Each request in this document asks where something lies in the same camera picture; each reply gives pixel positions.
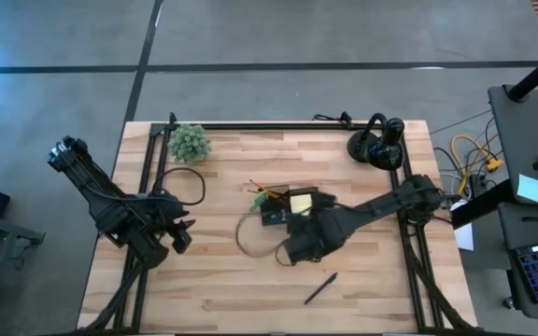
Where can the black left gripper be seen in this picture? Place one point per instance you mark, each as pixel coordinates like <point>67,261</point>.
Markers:
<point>166,221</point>

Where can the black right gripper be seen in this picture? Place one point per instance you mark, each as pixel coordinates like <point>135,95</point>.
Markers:
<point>320,233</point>

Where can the yellow sticky note pad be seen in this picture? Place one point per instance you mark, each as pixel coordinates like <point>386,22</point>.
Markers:
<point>301,203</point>

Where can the black mesh desk organizer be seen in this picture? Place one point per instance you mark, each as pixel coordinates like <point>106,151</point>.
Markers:
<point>273,210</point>

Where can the black pen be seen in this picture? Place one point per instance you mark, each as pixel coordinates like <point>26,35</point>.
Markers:
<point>320,288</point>

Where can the orange pencil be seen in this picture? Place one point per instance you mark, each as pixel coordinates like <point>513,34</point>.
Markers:
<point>264,187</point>
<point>264,193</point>

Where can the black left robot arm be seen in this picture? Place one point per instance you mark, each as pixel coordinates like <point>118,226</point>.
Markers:
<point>110,205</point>

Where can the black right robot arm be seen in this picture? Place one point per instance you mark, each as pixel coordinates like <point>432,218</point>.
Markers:
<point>400,198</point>

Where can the green plant in white pot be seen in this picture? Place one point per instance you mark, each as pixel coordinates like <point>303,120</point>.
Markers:
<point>188,144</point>

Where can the black desk lamp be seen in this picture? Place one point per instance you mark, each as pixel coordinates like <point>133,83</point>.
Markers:
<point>381,149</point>

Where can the white paper sheet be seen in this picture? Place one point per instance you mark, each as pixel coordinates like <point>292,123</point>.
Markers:
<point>464,237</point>

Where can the grey laptop desk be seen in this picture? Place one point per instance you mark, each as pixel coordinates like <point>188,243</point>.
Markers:
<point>516,224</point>

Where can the pale blue sticky note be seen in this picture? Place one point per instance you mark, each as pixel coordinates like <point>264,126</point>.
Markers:
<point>530,189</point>

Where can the black boom pole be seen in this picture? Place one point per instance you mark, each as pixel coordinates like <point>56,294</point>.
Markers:
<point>537,74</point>

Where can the black table frame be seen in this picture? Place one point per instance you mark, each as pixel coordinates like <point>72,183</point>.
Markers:
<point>269,126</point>

